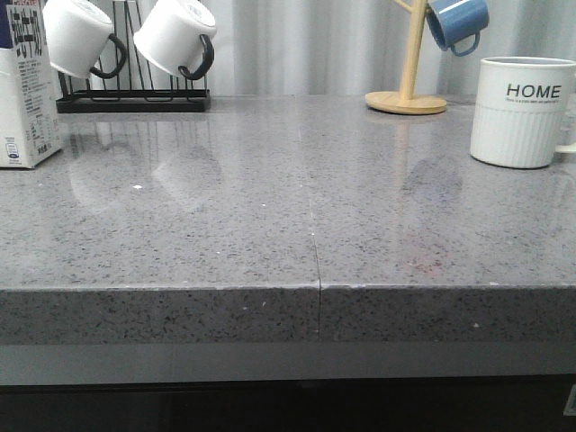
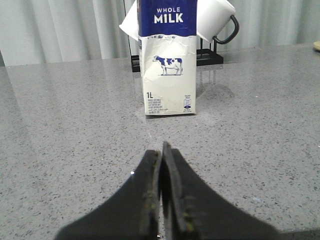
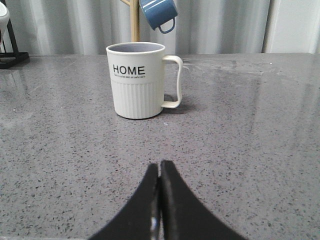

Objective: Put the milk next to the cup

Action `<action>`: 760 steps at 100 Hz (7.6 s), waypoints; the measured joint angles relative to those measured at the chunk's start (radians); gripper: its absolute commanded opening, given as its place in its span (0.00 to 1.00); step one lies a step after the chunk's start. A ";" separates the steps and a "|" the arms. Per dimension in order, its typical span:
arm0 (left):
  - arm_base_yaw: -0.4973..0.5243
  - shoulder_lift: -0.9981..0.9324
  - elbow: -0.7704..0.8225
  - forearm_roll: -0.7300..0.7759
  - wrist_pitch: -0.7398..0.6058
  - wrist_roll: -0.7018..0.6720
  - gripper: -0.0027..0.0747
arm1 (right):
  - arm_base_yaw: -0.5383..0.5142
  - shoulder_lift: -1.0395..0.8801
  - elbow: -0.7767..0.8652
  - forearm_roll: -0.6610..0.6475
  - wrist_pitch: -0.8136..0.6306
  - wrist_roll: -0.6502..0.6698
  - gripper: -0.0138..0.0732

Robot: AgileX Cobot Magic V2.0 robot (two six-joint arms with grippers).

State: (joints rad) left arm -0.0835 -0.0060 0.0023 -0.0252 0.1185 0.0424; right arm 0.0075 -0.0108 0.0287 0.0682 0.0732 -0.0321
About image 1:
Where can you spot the blue hanging mug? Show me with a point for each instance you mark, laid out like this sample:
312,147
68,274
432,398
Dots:
457,25

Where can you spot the wooden mug tree stand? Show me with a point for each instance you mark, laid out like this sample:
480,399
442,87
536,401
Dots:
405,100

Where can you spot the white blue milk carton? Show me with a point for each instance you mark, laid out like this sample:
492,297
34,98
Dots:
29,116

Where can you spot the white hanging mug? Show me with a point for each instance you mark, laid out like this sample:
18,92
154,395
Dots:
176,37
76,33

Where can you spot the right white hanging mug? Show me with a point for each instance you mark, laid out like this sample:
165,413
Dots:
176,37

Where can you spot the black wire mug rack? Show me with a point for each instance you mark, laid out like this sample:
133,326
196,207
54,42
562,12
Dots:
140,87

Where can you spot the left white hanging mug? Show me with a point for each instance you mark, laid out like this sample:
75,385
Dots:
76,33

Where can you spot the white HOME mug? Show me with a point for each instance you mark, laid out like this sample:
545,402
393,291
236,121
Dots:
520,106

